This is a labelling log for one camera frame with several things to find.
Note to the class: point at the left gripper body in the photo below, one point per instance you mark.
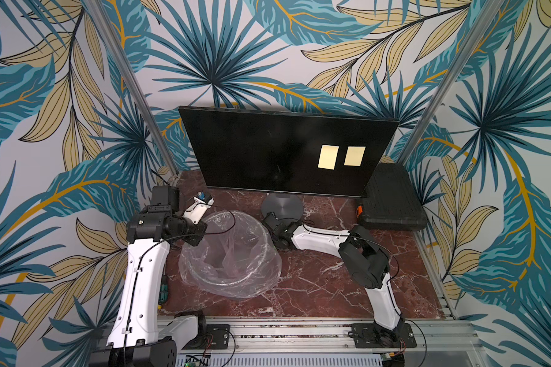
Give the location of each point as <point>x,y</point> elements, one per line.
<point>190,232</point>

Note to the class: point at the bin with clear plastic bag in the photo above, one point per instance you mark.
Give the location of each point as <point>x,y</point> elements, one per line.
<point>236,258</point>

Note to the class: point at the yellow sticky note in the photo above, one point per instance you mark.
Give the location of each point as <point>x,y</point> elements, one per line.
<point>354,156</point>
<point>328,157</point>

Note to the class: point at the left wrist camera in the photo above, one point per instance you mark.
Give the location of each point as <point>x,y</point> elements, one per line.
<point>195,212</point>

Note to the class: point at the right aluminium frame post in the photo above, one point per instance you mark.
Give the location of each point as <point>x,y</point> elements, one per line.
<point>461,58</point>

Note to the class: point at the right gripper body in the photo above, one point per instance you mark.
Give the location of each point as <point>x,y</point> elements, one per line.
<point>272,227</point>

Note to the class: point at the grey round monitor stand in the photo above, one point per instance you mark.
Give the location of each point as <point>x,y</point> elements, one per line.
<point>284,206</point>

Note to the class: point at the aluminium frame post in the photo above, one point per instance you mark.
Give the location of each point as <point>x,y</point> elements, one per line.
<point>461,58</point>
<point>106,31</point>

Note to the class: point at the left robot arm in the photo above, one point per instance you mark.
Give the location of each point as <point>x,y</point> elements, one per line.
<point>135,339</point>

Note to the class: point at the green handled screwdriver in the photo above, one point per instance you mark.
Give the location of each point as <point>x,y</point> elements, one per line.
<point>163,291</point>

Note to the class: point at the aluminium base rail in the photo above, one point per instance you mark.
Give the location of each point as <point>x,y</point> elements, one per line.
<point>312,341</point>

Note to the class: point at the black flat monitor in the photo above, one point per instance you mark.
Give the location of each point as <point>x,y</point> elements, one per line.
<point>278,152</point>

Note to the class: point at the black plastic tool case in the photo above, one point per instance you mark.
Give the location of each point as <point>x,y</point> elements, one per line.
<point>390,201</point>

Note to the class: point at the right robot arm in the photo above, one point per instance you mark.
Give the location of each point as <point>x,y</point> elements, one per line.
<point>367,263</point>

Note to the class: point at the left aluminium frame post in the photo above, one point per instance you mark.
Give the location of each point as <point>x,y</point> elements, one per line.
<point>106,31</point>

